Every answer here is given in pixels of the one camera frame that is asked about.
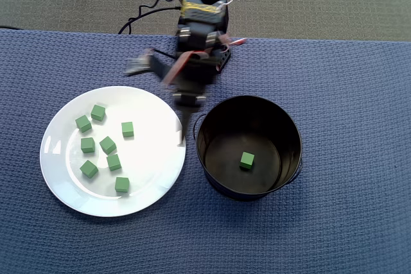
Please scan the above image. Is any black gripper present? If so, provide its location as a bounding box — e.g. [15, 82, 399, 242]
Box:
[174, 73, 212, 146]

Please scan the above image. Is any white round plate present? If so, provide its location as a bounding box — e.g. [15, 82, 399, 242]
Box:
[39, 85, 187, 218]

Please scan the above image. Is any black metal bucket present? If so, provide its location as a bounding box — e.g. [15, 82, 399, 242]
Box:
[192, 95, 304, 203]

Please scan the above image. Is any blue woven table cloth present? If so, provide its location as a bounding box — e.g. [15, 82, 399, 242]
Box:
[0, 28, 411, 274]

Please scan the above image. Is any red white servo wire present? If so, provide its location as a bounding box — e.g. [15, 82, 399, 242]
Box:
[160, 31, 248, 86]

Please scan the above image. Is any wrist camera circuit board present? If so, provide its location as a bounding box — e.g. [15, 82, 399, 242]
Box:
[125, 48, 155, 78]

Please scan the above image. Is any black plug cable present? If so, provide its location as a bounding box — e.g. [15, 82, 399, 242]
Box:
[127, 5, 182, 26]

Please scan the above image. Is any black camera cable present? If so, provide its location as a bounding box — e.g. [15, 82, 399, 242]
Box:
[118, 0, 184, 35]

